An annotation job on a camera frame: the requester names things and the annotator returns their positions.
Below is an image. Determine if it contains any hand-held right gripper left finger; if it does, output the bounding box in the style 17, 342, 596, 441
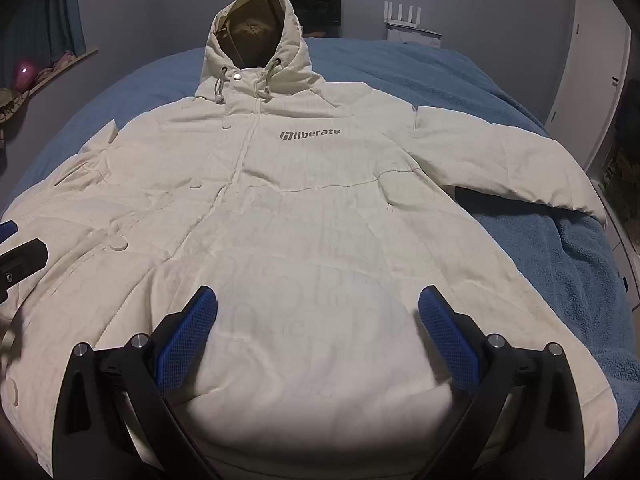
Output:
52, 285, 223, 480

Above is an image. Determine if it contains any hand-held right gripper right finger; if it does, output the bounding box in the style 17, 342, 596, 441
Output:
417, 285, 586, 480

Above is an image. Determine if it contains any white hooded padded jacket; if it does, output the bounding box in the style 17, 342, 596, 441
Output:
0, 0, 621, 480

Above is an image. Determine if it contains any blue fleece blanket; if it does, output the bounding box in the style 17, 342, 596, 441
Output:
0, 35, 640, 436

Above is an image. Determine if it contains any patterned cloth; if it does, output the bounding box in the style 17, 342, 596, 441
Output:
0, 87, 30, 128

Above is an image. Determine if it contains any pink ball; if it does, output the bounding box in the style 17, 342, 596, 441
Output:
15, 59, 37, 89

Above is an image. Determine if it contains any wooden window sill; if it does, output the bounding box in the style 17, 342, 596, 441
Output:
27, 47, 100, 97

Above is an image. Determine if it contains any blue curtain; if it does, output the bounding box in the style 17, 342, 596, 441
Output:
0, 0, 84, 86

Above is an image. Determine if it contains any white router with antennas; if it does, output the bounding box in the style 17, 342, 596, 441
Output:
382, 2, 444, 44

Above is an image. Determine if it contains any white door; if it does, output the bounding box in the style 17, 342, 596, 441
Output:
544, 0, 634, 171

